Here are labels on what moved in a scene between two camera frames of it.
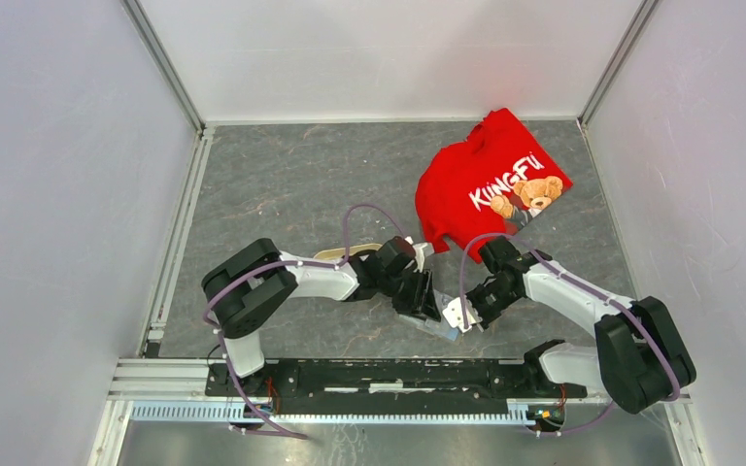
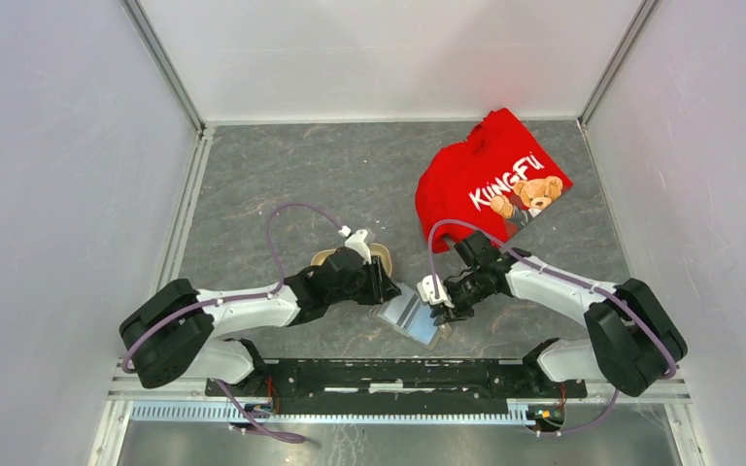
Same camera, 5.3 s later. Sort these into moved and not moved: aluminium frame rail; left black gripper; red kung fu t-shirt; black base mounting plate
Moved: left black gripper
Not moved: aluminium frame rail; black base mounting plate; red kung fu t-shirt
